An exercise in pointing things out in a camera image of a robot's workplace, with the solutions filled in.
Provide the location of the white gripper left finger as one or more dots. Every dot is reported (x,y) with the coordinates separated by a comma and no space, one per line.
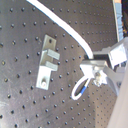
(99,71)

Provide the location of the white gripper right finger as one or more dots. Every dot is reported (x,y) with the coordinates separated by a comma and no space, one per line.
(117,53)

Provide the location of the black perforated breadboard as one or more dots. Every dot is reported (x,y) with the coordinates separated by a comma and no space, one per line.
(65,104)

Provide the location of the grey metal cable clip bracket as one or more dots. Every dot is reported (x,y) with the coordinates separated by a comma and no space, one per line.
(46,65)

